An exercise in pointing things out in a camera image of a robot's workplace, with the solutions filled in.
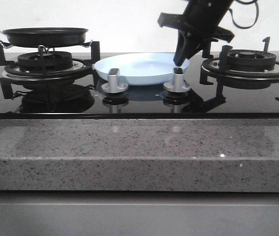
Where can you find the black pan support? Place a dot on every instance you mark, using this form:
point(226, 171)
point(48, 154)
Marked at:
point(213, 66)
point(80, 68)

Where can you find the black gas burner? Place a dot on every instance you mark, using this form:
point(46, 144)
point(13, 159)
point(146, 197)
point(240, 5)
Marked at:
point(249, 60)
point(51, 61)

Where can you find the light blue plate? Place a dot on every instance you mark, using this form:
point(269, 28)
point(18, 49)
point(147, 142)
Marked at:
point(139, 69)

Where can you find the right silver stove knob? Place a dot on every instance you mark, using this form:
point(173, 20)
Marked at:
point(178, 83)

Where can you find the silver stove knob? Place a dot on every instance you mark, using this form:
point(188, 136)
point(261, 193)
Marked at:
point(178, 83)
point(114, 84)

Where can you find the left silver stove knob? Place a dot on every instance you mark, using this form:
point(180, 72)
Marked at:
point(114, 84)

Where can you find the left black pan support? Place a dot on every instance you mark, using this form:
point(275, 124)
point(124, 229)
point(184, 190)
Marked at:
point(80, 68)

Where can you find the black frying pan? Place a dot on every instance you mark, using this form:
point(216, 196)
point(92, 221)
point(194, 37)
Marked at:
point(48, 37)

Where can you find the black glass cooktop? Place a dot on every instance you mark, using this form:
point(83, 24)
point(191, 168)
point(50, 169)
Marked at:
point(210, 96)

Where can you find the right black gas burner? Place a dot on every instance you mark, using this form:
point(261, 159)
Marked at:
point(249, 60)

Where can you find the left black gas burner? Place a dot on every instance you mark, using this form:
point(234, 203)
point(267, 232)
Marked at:
point(51, 61)

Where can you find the chrome wire trivet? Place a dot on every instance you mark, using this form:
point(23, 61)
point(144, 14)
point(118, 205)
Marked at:
point(7, 45)

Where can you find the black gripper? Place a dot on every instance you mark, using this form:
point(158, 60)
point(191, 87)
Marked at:
point(199, 21)

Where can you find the right black pan support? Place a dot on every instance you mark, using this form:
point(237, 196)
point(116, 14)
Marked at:
point(213, 66)

